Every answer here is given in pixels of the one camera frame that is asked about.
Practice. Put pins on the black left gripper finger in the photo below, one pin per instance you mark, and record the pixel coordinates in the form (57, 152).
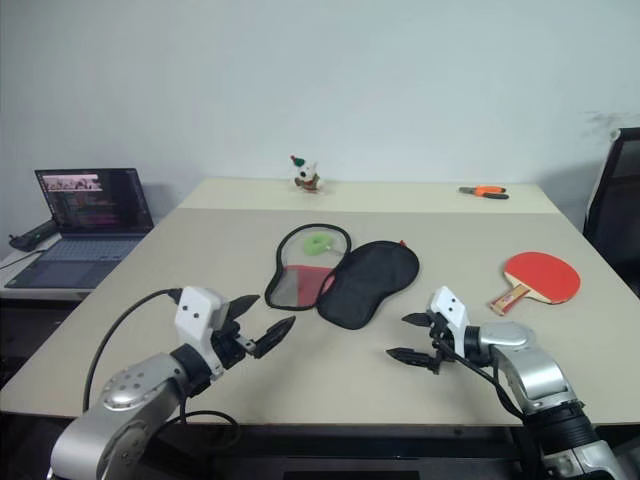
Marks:
(245, 304)
(274, 336)

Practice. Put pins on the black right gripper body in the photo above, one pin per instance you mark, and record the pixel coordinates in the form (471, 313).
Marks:
(439, 350)

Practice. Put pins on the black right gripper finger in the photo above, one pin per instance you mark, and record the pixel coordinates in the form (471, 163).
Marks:
(419, 320)
(412, 357)

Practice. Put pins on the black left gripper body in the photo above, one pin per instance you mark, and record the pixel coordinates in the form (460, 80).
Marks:
(231, 347)

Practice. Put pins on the black red paddle case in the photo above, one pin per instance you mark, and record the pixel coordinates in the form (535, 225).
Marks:
(370, 280)

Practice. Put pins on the green zipper pull tag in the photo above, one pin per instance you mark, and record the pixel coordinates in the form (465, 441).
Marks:
(314, 246)

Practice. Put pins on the red table tennis paddle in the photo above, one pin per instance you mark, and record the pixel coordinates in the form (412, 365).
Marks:
(542, 275)

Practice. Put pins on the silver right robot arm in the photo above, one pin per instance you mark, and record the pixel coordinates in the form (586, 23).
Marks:
(535, 370)

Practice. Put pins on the white plush dog toy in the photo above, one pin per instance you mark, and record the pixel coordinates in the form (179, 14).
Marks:
(305, 176)

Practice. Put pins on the open grey laptop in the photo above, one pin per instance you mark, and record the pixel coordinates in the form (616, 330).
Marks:
(95, 200)

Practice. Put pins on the black handheld controller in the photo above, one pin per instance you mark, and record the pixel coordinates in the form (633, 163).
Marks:
(32, 235)

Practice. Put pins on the black office chair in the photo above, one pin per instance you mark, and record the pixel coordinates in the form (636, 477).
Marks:
(615, 210)

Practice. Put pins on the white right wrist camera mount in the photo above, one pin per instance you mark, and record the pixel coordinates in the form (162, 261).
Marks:
(450, 307)

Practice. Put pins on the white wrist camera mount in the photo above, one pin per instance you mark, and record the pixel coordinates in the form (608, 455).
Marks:
(450, 307)
(195, 310)

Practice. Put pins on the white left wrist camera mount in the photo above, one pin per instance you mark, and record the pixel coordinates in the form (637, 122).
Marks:
(195, 310)

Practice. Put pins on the black table frame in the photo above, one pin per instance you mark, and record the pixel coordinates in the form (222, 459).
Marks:
(350, 450)

